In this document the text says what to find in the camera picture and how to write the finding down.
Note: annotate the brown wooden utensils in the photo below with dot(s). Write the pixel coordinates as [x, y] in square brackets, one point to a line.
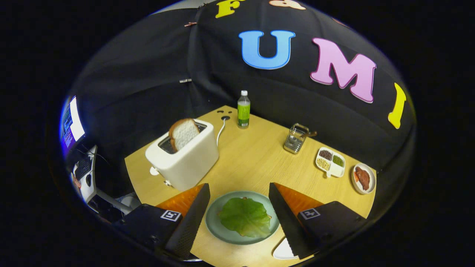
[311, 134]

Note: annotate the white oval plate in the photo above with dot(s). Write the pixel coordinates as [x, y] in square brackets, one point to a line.
[372, 178]

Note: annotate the toasted bread slice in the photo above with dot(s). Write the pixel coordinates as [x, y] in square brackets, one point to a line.
[184, 134]

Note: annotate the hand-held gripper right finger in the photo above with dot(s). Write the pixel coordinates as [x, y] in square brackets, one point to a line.
[285, 222]

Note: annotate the pink cloth clip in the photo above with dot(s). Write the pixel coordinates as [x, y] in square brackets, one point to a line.
[190, 24]

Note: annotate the white side desk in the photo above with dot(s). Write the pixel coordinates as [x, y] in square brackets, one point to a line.
[93, 185]

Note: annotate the computer monitor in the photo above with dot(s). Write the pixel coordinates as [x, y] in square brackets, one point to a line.
[76, 122]

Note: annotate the black backdrop cloth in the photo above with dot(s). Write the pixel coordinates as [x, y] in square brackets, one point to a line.
[148, 85]

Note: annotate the green label drink bottle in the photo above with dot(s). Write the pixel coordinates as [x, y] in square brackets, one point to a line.
[243, 111]

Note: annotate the cooked meat slice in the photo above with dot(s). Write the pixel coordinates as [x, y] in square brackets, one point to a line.
[363, 178]

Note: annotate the metal utensil holder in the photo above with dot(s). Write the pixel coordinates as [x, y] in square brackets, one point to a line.
[295, 142]

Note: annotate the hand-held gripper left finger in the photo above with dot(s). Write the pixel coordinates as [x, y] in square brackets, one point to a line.
[191, 222]

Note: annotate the white toaster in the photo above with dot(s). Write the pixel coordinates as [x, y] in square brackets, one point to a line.
[189, 165]

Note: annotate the black keyboard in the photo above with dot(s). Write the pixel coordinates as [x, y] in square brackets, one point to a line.
[82, 168]

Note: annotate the white divided bean dish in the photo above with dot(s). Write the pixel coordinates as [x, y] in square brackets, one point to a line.
[334, 170]

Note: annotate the pale green round plate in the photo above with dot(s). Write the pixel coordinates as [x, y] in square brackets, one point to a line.
[215, 222]

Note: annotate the green lettuce leaf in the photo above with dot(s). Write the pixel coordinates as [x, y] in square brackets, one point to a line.
[245, 217]

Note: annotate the small white plate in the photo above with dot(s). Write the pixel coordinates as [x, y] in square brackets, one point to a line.
[284, 252]

